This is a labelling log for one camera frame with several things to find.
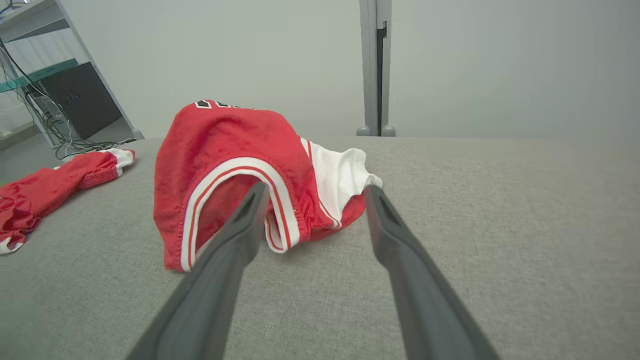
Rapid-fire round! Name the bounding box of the red basketball jersey number 23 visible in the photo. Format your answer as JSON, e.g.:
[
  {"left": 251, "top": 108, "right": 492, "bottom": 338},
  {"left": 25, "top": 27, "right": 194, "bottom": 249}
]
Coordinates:
[{"left": 153, "top": 99, "right": 383, "bottom": 273}]

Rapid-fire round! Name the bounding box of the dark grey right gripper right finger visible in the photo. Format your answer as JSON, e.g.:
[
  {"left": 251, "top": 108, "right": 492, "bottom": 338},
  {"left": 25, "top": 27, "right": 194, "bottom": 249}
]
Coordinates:
[{"left": 363, "top": 184, "right": 501, "bottom": 360}]

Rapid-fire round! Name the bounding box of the grey metal post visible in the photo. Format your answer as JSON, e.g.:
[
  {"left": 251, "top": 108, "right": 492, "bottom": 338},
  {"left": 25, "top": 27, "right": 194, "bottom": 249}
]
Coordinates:
[{"left": 356, "top": 0, "right": 397, "bottom": 137}]

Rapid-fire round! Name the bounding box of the green shelf board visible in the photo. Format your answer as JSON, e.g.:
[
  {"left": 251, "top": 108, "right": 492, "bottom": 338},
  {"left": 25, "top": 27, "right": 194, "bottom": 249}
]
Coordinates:
[{"left": 0, "top": 58, "right": 79, "bottom": 94}]

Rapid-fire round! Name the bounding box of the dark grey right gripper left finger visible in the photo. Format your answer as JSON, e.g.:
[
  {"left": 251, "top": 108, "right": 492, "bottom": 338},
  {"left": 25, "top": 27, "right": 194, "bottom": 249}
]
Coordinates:
[{"left": 125, "top": 181, "right": 271, "bottom": 360}]

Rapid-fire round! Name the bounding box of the black cable bundle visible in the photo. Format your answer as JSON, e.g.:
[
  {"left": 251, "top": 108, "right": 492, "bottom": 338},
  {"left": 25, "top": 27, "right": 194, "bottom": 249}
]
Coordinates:
[{"left": 0, "top": 40, "right": 137, "bottom": 161}]

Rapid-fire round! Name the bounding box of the red basketball shorts white trim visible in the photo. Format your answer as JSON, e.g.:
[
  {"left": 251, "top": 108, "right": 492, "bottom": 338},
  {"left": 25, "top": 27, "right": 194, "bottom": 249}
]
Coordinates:
[{"left": 0, "top": 148, "right": 136, "bottom": 256}]

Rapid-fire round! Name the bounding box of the grey metal shelf rack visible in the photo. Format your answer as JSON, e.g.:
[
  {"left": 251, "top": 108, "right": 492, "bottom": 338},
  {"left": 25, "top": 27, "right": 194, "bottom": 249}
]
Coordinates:
[{"left": 0, "top": 0, "right": 145, "bottom": 151}]

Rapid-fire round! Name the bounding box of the black computer tower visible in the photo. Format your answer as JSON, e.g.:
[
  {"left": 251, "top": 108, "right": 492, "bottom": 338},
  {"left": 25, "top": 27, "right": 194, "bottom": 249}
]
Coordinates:
[{"left": 37, "top": 62, "right": 123, "bottom": 140}]

